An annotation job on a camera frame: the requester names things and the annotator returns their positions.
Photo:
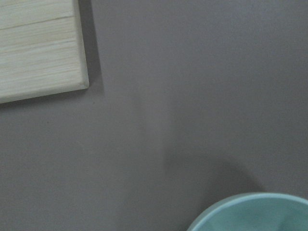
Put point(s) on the green bowl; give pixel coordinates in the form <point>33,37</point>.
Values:
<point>255,212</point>

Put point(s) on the wooden cutting board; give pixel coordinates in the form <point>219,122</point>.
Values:
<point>41,49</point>

